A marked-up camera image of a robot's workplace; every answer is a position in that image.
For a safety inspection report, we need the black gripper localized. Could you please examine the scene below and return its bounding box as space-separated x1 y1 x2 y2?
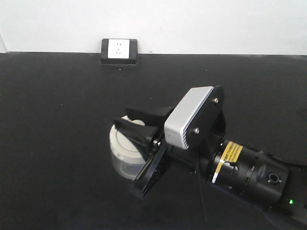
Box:
114 86 225 198

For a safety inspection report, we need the glass jar with white lid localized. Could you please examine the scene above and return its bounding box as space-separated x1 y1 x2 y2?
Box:
109 125 145 180

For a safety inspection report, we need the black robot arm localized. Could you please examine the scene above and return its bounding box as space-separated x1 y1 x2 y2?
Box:
114 86 307 222

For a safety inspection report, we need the black white power socket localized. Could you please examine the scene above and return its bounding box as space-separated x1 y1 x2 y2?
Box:
100 38 139 66

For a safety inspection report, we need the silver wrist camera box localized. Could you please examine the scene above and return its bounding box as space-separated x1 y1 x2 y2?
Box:
164 86 213 150

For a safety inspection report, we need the black camera cable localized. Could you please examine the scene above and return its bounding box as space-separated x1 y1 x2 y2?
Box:
195 153 209 230

